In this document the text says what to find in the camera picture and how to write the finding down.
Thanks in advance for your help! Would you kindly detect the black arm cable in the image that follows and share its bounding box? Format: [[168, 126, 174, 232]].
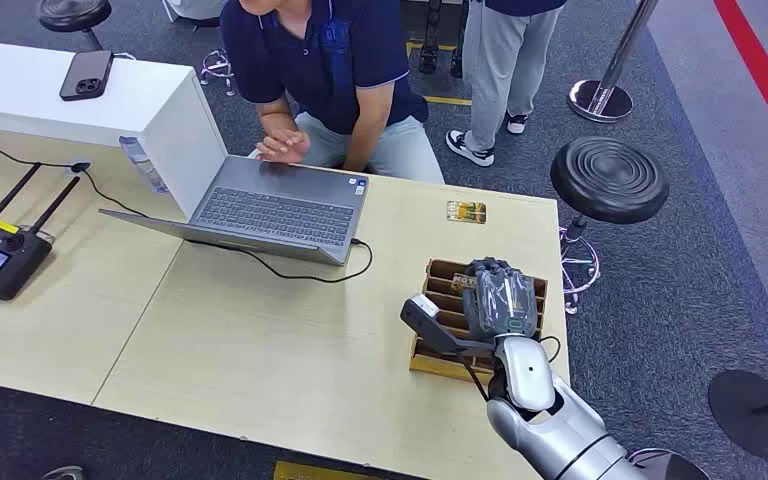
[[458, 354, 493, 403]]

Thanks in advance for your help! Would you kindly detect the white counter box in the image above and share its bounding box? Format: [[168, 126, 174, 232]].
[[0, 38, 230, 221]]

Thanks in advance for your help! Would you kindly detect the standing person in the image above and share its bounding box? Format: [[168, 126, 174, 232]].
[[445, 0, 568, 168]]

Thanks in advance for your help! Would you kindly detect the chrome stool base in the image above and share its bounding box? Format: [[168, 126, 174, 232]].
[[199, 48, 237, 98]]

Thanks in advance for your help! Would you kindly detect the thin black cable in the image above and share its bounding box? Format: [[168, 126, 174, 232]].
[[0, 133, 149, 219]]

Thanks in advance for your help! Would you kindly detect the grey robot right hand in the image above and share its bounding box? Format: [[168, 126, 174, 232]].
[[461, 257, 540, 342]]

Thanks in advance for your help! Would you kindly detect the black stanchion base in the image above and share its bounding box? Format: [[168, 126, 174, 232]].
[[707, 369, 768, 462]]

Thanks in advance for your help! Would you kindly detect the black round stool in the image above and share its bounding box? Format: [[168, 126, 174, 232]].
[[549, 136, 671, 317], [35, 0, 113, 52]]

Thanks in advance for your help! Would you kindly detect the grey open laptop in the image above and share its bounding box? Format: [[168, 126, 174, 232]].
[[99, 155, 370, 268]]

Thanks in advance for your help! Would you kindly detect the wooden slotted card holder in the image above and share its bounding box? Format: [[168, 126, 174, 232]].
[[409, 258, 550, 386]]

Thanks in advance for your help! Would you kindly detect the dark smartphone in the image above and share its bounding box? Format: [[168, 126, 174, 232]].
[[59, 50, 115, 102]]

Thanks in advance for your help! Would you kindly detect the clear plastic bottle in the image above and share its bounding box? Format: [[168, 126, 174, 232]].
[[118, 135, 171, 196]]

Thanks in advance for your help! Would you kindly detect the chrome stanchion post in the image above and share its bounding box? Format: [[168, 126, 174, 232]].
[[567, 0, 661, 125]]

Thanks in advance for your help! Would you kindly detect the black remote controller with screen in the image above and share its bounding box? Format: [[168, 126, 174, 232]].
[[0, 162, 84, 301]]

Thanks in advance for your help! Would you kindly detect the black laptop power cable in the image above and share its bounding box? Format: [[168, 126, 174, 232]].
[[185, 237, 375, 285]]

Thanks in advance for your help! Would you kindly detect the yellow green card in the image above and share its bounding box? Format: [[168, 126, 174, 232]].
[[446, 200, 488, 225]]

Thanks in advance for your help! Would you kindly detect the seated person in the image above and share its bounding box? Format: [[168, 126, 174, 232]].
[[220, 0, 446, 185]]

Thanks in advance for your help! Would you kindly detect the person's hand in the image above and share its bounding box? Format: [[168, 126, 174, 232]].
[[255, 129, 312, 165]]

